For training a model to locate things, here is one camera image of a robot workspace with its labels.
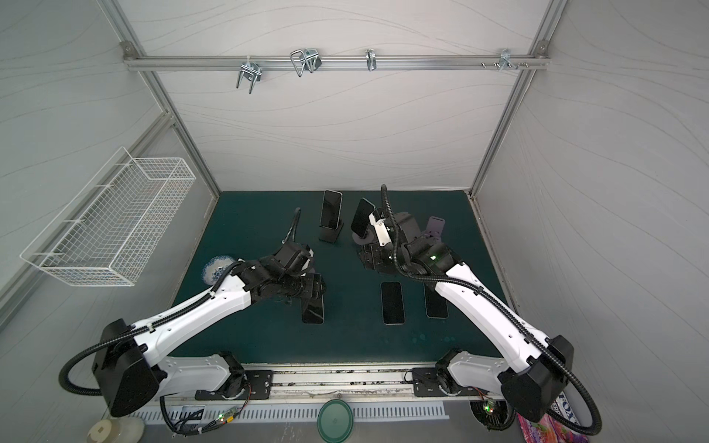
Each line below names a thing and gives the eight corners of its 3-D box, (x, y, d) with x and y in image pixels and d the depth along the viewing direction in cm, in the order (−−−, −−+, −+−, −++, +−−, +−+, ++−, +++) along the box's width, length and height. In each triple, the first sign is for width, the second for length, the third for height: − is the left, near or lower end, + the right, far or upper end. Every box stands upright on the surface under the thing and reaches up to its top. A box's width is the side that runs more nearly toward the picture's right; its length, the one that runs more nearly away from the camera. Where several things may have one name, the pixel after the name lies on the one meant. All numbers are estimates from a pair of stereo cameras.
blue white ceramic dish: (203, 279, 97) (194, 271, 92) (228, 258, 102) (221, 249, 97) (214, 289, 94) (206, 281, 89) (239, 267, 100) (233, 258, 95)
